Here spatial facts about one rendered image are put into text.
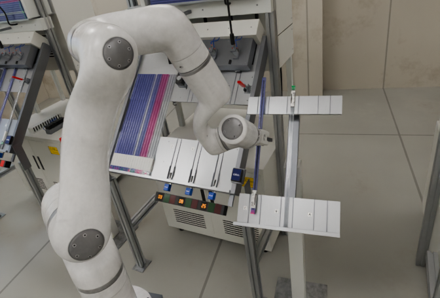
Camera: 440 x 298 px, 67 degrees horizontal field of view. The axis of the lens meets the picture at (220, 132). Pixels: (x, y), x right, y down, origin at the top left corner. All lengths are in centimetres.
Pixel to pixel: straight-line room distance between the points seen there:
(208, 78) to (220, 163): 64
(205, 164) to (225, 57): 48
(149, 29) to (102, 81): 17
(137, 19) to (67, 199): 39
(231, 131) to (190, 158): 58
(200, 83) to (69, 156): 33
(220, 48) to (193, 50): 77
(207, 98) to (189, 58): 12
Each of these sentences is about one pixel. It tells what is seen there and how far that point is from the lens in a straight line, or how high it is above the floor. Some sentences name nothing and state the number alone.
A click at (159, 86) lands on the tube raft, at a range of 167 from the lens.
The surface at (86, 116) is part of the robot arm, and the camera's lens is 70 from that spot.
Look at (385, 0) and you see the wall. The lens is 393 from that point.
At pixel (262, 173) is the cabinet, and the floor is 60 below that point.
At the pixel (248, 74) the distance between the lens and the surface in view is 148.
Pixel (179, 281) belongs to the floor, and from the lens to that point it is 202.
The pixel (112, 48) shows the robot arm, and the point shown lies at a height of 143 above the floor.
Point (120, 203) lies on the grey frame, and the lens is 185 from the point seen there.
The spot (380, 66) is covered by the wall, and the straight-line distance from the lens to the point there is 409.
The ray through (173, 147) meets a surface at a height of 82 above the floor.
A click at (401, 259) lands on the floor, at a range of 211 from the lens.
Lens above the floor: 154
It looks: 27 degrees down
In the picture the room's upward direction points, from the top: 9 degrees counter-clockwise
